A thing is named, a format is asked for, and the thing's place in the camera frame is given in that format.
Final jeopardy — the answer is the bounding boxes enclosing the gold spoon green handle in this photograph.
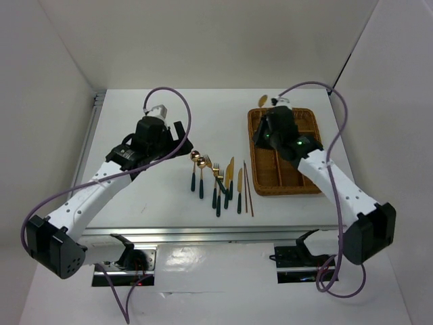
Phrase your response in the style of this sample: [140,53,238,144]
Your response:
[258,95,268,108]
[190,150,200,192]
[197,156,207,200]

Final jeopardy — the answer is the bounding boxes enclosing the gold fork green handle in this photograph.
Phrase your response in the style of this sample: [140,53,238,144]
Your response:
[204,154,230,209]
[216,170,224,217]
[212,163,219,209]

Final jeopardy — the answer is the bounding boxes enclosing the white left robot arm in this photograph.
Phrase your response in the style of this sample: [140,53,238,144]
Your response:
[26,116,193,279]

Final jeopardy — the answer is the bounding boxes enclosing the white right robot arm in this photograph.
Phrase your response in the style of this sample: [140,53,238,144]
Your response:
[252,106,396,265]

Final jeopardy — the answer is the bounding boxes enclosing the brown wicker cutlery tray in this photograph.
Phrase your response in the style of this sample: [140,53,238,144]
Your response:
[250,108,321,196]

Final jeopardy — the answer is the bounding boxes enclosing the copper chopstick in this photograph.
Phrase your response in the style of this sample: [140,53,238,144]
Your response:
[243,160,248,214]
[244,161,254,217]

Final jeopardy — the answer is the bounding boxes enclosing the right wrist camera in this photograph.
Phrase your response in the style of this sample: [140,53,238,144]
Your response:
[271,97,291,106]

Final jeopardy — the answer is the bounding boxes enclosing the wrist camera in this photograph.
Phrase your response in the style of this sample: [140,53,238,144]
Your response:
[143,104,167,121]
[271,97,291,106]

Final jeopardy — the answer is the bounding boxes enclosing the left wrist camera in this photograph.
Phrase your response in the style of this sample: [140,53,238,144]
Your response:
[143,104,167,121]

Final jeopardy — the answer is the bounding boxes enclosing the gold knife green handle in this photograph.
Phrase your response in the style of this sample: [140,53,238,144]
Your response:
[229,156,235,200]
[224,163,231,209]
[237,168,243,214]

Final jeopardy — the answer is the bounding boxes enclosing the aluminium table frame rail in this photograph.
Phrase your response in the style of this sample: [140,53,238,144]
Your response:
[85,89,337,242]

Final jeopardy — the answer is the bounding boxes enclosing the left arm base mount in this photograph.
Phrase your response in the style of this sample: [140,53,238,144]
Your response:
[100,234,157,286]

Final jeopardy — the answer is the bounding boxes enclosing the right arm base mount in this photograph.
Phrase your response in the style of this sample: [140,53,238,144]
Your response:
[269,230,330,284]

